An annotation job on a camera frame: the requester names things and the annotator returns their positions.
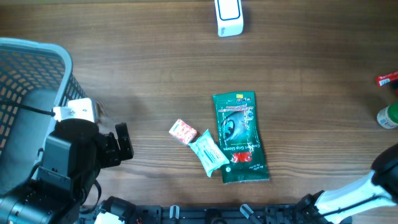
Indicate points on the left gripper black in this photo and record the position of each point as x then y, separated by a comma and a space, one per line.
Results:
113, 155

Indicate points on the red white small box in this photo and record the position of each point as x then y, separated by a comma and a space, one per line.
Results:
183, 132

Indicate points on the teal wet wipes pack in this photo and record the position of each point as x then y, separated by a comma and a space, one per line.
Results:
208, 152

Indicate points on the green 3M gloves packet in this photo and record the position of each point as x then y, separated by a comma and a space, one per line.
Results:
239, 138

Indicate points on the green lid small jar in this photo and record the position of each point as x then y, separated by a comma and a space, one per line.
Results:
387, 117

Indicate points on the red tube with green cap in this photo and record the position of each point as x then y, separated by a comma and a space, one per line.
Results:
385, 79

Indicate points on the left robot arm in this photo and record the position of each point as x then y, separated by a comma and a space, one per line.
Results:
58, 185

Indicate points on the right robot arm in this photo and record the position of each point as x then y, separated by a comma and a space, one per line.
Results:
376, 189

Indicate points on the white barcode scanner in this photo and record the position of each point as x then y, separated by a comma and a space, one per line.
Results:
229, 17

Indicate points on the grey plastic mesh basket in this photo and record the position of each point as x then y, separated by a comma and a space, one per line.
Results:
35, 78

